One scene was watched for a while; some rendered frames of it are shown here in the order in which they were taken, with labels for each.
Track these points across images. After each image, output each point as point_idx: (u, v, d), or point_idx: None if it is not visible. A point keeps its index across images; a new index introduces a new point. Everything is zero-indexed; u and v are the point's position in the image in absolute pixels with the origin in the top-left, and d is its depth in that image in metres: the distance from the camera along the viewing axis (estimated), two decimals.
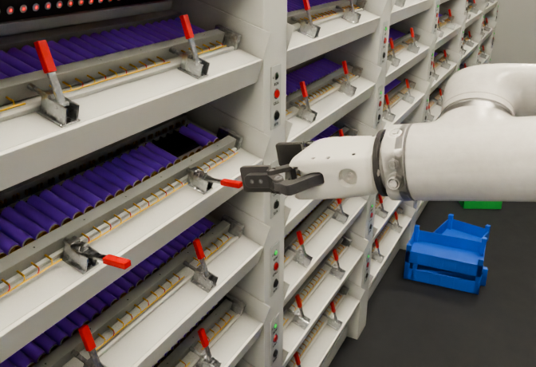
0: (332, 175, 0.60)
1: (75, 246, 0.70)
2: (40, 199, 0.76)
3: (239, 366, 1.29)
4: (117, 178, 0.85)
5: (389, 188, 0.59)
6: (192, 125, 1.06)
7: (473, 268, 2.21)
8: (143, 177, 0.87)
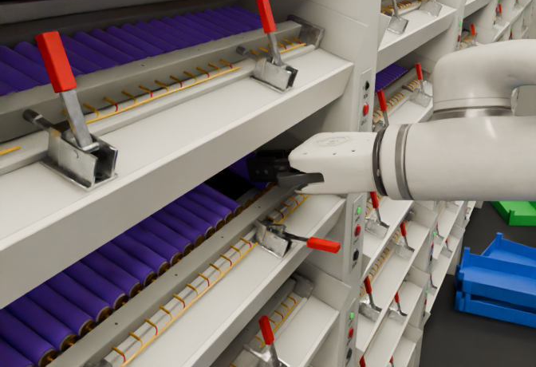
0: None
1: None
2: (45, 286, 0.48)
3: None
4: (159, 242, 0.56)
5: None
6: (250, 153, 0.78)
7: None
8: (196, 238, 0.59)
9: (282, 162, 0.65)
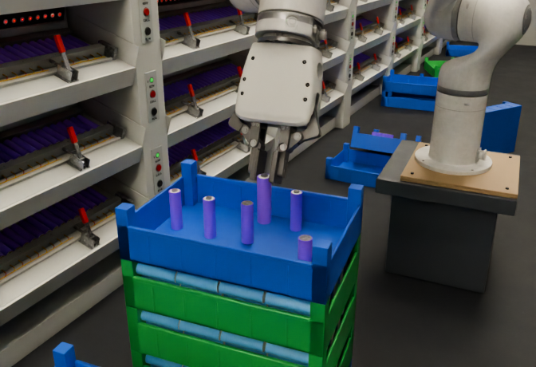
0: (317, 84, 0.68)
1: None
2: None
3: None
4: None
5: (318, 42, 0.71)
6: None
7: (434, 89, 2.85)
8: None
9: None
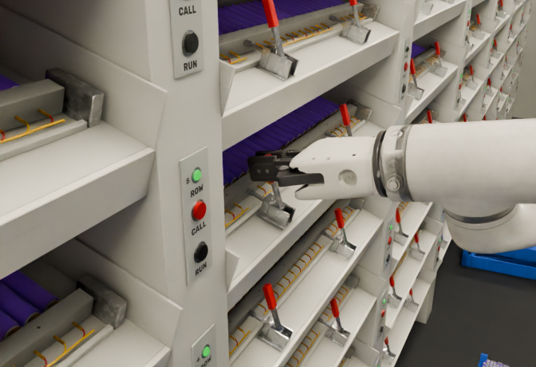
0: (332, 175, 0.60)
1: (259, 199, 0.72)
2: None
3: None
4: (271, 139, 0.86)
5: (389, 189, 0.59)
6: None
7: (534, 254, 2.22)
8: (292, 139, 0.89)
9: None
